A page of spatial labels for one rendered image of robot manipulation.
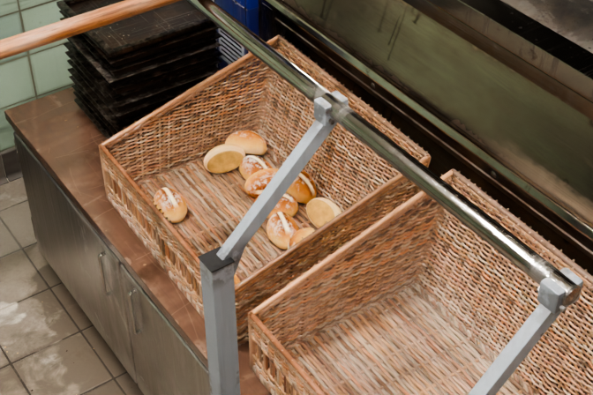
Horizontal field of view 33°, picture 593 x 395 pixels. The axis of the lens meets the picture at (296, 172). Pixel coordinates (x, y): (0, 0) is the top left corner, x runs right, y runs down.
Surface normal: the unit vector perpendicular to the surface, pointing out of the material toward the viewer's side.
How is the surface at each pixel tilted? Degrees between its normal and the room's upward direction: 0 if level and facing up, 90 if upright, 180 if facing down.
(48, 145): 0
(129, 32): 0
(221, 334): 90
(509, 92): 70
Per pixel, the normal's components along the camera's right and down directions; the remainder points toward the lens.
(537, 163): -0.77, 0.07
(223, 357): 0.57, 0.51
